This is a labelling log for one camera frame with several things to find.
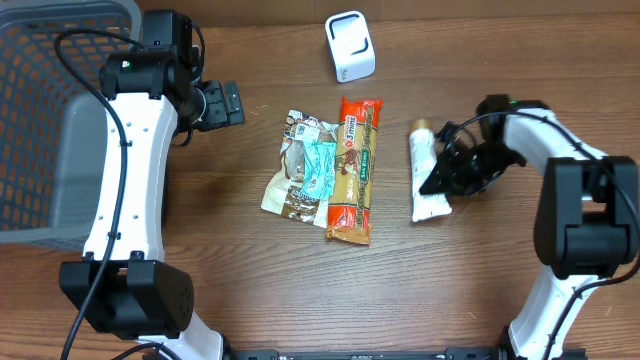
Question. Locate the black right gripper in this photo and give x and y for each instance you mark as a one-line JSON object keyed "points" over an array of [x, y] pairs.
{"points": [[460, 163]]}

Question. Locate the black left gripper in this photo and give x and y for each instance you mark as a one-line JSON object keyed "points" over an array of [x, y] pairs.
{"points": [[220, 105]]}

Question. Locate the white tube with gold cap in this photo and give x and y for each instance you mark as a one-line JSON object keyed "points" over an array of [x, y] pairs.
{"points": [[423, 160]]}

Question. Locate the orange spaghetti pasta package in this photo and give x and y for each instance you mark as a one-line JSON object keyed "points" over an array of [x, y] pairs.
{"points": [[349, 206]]}

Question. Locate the dried mushroom pouch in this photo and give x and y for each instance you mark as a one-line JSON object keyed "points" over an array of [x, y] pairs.
{"points": [[283, 194]]}

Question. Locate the green tissue packet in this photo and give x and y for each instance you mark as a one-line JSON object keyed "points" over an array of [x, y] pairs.
{"points": [[319, 172]]}

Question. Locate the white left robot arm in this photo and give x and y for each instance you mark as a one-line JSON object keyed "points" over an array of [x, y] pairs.
{"points": [[122, 285]]}

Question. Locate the white barcode scanner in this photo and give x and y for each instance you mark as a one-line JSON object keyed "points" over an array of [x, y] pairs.
{"points": [[350, 46]]}

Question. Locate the grey plastic shopping basket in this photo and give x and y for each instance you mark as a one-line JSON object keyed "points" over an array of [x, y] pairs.
{"points": [[53, 131]]}

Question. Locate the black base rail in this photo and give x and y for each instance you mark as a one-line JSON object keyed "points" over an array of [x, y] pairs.
{"points": [[375, 355]]}

